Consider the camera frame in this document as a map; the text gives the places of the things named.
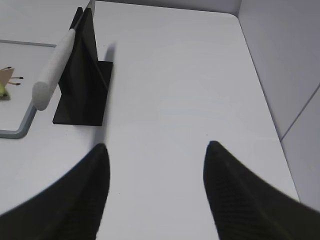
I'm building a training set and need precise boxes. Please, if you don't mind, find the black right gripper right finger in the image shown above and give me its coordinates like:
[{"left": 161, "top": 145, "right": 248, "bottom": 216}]
[{"left": 203, "top": 141, "right": 320, "bottom": 240}]

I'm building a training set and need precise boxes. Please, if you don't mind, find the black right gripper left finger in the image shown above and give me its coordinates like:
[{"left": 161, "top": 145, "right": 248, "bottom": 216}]
[{"left": 0, "top": 143, "right": 110, "bottom": 240}]

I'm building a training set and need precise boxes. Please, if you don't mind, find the white-handled kitchen knife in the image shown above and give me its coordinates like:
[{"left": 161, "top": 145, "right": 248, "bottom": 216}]
[{"left": 31, "top": 0, "right": 96, "bottom": 112}]

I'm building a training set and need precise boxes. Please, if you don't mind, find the yellow plastic banana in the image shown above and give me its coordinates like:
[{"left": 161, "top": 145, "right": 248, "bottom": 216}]
[{"left": 0, "top": 83, "right": 10, "bottom": 100}]

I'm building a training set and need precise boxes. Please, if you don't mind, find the black knife stand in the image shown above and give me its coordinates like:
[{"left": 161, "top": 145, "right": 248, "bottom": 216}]
[{"left": 52, "top": 6, "right": 113, "bottom": 126}]

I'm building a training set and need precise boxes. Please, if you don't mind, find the grey-rimmed deer cutting board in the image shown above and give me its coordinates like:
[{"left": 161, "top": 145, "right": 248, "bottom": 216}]
[{"left": 0, "top": 40, "right": 55, "bottom": 139}]

